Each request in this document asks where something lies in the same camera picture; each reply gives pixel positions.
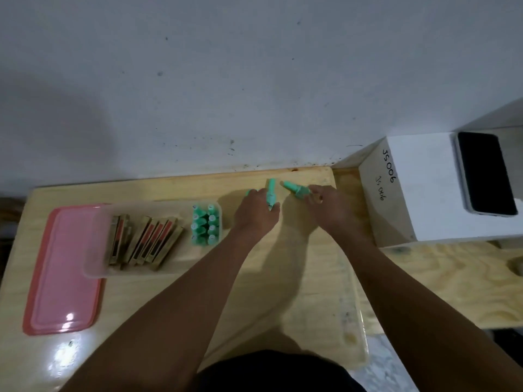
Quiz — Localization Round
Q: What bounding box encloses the person's right hand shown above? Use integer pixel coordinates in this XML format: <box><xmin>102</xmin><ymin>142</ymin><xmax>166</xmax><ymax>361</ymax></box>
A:
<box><xmin>305</xmin><ymin>184</ymin><xmax>363</xmax><ymax>238</ymax></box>

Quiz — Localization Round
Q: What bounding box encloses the person's left hand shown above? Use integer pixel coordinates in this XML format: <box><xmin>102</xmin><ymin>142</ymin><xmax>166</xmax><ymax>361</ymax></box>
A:
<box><xmin>233</xmin><ymin>188</ymin><xmax>282</xmax><ymax>238</ymax></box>

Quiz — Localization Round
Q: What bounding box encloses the person's left forearm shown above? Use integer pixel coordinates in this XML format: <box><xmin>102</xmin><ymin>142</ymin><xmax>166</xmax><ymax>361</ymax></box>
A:
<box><xmin>59</xmin><ymin>228</ymin><xmax>266</xmax><ymax>392</ymax></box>

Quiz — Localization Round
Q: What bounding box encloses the person's right forearm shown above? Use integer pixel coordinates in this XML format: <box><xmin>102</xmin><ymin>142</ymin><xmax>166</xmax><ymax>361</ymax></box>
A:
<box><xmin>327</xmin><ymin>228</ymin><xmax>523</xmax><ymax>392</ymax></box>

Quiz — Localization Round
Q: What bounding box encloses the bunch of green markers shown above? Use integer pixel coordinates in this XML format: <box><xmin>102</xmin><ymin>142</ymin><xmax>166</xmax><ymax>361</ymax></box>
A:
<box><xmin>191</xmin><ymin>203</ymin><xmax>221</xmax><ymax>246</ymax></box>

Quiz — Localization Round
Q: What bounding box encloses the white cardboard box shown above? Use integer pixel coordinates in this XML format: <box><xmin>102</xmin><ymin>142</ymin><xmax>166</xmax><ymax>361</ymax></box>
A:
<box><xmin>358</xmin><ymin>132</ymin><xmax>523</xmax><ymax>248</ymax></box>

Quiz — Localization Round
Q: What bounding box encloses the row of gold lipstick boxes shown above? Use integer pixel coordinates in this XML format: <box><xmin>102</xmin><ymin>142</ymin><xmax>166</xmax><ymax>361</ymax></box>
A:
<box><xmin>108</xmin><ymin>214</ymin><xmax>187</xmax><ymax>271</ymax></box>

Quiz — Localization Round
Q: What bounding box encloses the clear plastic container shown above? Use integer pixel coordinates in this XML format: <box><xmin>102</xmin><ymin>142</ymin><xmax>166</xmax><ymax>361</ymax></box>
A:
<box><xmin>83</xmin><ymin>201</ymin><xmax>224</xmax><ymax>280</ymax></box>

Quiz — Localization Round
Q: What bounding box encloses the black smartphone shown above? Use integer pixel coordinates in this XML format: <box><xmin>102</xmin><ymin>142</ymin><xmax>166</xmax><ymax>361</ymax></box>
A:
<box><xmin>454</xmin><ymin>131</ymin><xmax>519</xmax><ymax>218</ymax></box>

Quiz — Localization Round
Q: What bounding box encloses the person's black clothing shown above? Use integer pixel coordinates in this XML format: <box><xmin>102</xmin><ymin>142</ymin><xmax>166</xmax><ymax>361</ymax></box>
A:
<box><xmin>195</xmin><ymin>349</ymin><xmax>368</xmax><ymax>392</ymax></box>

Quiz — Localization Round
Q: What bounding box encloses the pink plastic lid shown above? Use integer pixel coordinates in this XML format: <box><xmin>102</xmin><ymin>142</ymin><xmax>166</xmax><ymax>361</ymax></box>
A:
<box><xmin>22</xmin><ymin>205</ymin><xmax>108</xmax><ymax>336</ymax></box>

